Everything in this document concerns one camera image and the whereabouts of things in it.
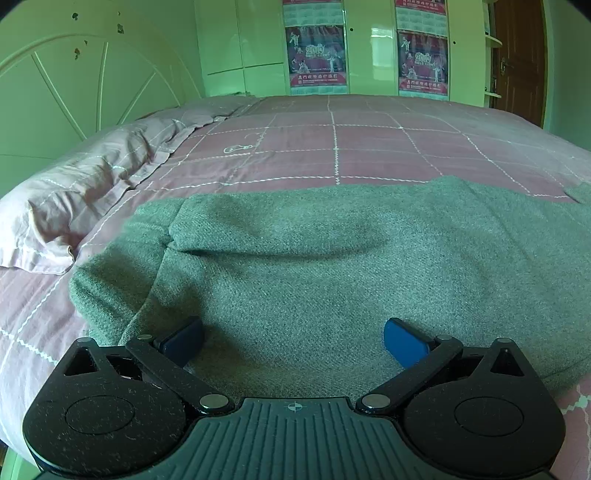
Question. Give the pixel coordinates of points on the green knitted blanket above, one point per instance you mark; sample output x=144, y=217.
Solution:
x=300, y=258

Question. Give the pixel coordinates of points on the pink checked bedspread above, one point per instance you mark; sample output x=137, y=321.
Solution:
x=369, y=147

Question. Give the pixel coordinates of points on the pale glossy wardrobe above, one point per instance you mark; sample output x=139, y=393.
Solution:
x=258, y=46

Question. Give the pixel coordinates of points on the wall calendar poster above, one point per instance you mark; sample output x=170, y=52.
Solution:
x=424, y=62
x=314, y=11
x=316, y=55
x=422, y=14

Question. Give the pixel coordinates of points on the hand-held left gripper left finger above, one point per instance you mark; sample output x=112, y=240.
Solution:
x=184, y=342

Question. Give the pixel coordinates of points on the rounded corner shelf unit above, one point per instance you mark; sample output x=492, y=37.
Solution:
x=492, y=42

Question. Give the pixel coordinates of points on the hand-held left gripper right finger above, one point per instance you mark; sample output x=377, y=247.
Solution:
x=402, y=342

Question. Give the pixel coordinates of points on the pale curved headboard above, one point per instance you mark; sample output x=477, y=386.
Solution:
x=69, y=92

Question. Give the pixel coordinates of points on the brown wooden door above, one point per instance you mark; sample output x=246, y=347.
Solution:
x=521, y=60

